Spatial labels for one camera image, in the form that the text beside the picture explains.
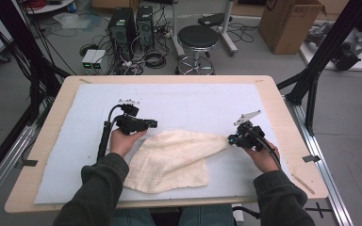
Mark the black tape cross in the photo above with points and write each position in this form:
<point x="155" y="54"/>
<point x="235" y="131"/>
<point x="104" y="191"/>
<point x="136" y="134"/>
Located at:
<point x="318" y="209"/>

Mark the person's right hand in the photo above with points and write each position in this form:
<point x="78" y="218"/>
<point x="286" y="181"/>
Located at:
<point x="265" y="161"/>

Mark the black flat device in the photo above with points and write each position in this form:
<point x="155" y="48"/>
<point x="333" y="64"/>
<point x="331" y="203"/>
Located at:
<point x="213" y="19"/>

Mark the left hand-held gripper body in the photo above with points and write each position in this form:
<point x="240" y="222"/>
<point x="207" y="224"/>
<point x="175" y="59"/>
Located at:
<point x="130" y="125"/>

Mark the brown cardboard box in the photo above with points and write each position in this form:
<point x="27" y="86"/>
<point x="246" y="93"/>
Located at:
<point x="287" y="25"/>

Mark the white foam board mat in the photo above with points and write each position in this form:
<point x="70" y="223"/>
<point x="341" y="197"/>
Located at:
<point x="185" y="100"/>

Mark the black round stool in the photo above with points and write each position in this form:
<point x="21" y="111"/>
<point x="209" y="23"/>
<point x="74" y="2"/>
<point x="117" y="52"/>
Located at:
<point x="198" y="36"/>

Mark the clear plastic sheet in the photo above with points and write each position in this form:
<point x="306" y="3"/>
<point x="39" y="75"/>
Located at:
<point x="72" y="21"/>

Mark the aluminium rail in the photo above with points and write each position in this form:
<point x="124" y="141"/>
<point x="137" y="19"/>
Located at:
<point x="323" y="169"/>
<point x="9" y="157"/>

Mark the white power supply box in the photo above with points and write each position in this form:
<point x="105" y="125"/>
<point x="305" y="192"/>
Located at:
<point x="100" y="58"/>
<point x="88" y="58"/>

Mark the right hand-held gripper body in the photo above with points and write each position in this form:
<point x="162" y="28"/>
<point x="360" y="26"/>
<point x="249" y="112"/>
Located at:
<point x="253" y="136"/>

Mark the white metal table leg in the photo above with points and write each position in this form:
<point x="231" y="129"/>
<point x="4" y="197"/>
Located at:
<point x="227" y="28"/>
<point x="177" y="31"/>

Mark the tan tape strip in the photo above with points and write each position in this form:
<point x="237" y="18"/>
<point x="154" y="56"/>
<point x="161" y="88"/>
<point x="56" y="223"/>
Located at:
<point x="303" y="184"/>

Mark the slim black computer tower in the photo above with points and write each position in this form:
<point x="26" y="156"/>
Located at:
<point x="144" y="28"/>

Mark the black tape strip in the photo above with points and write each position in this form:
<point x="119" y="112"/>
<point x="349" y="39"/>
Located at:
<point x="29" y="163"/>
<point x="311" y="158"/>

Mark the large black computer tower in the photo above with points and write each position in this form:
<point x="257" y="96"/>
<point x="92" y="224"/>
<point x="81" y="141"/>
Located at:
<point x="121" y="28"/>

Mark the cream printed towel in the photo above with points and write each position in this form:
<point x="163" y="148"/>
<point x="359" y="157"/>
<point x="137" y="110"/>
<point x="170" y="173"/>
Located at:
<point x="172" y="160"/>

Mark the person's left hand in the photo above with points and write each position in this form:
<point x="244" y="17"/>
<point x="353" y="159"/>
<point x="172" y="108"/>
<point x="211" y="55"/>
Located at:
<point x="122" y="144"/>

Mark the person's blue jeans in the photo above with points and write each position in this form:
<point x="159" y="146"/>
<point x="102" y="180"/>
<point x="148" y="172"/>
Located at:
<point x="201" y="218"/>

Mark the white round table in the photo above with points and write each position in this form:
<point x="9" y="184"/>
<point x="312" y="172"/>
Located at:
<point x="55" y="7"/>

